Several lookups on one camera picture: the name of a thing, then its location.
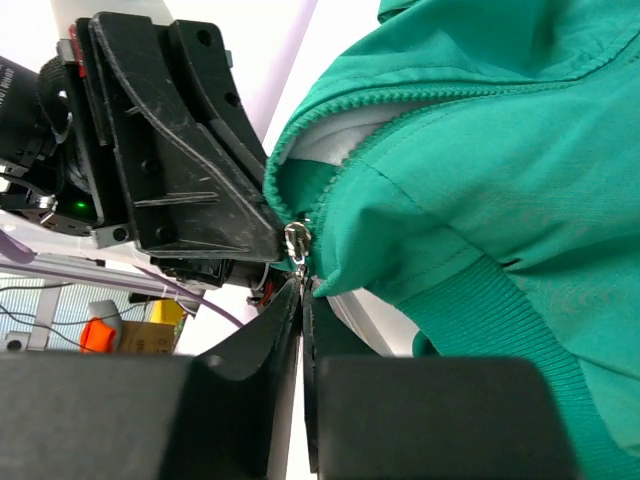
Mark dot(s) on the orange cloth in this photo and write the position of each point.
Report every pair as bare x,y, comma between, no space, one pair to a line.
97,337

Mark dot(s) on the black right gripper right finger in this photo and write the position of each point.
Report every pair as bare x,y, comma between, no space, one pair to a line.
330,347

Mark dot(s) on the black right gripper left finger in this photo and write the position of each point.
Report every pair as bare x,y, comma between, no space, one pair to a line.
263,345

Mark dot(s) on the yellow box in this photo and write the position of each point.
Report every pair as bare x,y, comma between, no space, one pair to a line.
167,312

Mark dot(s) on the green varsity jacket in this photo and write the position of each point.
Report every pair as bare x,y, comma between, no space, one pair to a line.
475,164

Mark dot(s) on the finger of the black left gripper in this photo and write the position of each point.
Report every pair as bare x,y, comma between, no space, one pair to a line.
203,68

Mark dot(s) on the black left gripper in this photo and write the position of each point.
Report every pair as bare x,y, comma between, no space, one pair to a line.
185,196

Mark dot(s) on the cardboard box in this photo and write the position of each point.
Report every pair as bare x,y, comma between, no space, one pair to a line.
146,337

